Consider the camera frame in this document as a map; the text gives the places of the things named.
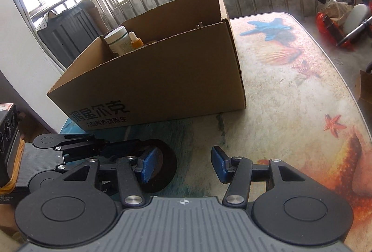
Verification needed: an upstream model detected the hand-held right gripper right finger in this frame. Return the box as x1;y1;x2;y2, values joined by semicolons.
212;145;306;208

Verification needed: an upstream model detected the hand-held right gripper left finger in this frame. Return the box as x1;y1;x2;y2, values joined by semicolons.
51;147;159;208

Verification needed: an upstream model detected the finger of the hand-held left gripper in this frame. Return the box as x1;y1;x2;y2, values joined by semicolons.
58;153;99;172
56;134;146;158

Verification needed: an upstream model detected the black tape roll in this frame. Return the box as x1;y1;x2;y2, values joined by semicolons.
139;138;178;194

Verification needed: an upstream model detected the brown cardboard box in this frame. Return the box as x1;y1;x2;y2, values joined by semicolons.
46;0;247;132

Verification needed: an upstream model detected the white pill bottle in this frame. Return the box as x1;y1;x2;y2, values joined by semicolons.
104;26;130;56

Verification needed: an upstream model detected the green dropper bottle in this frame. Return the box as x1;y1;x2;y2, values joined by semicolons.
129;32;144;49

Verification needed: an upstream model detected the dark grey slatted cabinet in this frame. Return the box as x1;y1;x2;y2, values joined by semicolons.
36;0;109;70

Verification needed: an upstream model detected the red plastic object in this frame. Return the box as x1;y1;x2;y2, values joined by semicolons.
316;12;349;44

